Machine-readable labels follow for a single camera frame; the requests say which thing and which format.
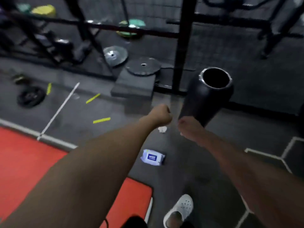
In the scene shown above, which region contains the person's right hand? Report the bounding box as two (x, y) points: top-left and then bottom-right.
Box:
(177, 116), (209, 148)

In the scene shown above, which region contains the person's left hand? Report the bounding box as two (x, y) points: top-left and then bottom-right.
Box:
(139, 104), (173, 131)

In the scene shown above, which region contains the pale blue wipes pack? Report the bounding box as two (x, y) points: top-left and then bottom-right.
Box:
(140, 149), (166, 166)

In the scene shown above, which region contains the red mat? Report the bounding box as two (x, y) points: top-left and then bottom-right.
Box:
(0, 127), (153, 228)

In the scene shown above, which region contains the person's left forearm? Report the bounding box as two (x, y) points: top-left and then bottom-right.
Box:
(0, 118), (149, 228)

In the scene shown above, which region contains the person's right forearm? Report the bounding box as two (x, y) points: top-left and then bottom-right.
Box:
(197, 134), (304, 228)

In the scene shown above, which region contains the person's right leg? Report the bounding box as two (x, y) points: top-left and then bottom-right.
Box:
(166, 211), (185, 228)

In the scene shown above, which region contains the black round base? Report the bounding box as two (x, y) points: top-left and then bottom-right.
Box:
(178, 67), (234, 128)

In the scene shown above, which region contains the dark grey flat plate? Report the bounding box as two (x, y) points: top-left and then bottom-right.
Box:
(125, 57), (162, 77)

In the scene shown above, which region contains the silver weight plate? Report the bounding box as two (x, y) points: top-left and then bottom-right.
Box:
(103, 46), (129, 67)

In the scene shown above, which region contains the white shoe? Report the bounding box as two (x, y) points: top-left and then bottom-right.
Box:
(163, 194), (194, 228)

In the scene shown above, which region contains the yellow weight plate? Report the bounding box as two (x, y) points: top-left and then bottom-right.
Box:
(116, 30), (138, 38)

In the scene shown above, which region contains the white fluffy padding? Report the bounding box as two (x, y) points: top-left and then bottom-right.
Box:
(144, 197), (154, 224)

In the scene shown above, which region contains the green weight plate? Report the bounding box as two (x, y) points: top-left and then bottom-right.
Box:
(16, 3), (32, 14)
(118, 19), (146, 36)

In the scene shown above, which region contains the black exercise machine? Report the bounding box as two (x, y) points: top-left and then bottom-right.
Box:
(166, 0), (304, 60)

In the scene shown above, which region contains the black weight plate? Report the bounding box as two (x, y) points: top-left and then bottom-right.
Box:
(17, 86), (46, 109)

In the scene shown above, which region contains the gold black dumbbell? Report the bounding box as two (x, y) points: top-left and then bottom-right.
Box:
(10, 73), (31, 86)

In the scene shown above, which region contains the black gym machine frame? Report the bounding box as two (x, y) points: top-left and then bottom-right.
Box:
(0, 0), (302, 118)

